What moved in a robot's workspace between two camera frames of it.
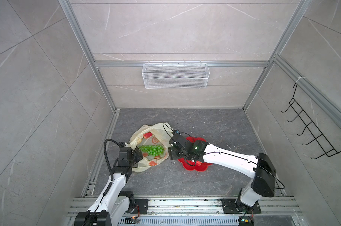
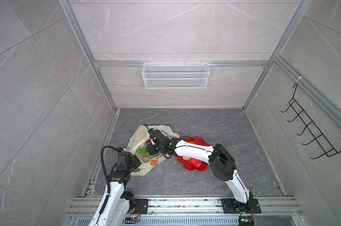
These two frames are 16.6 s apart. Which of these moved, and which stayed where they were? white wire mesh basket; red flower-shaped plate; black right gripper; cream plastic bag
Moved: black right gripper
Stayed: white wire mesh basket; cream plastic bag; red flower-shaped plate
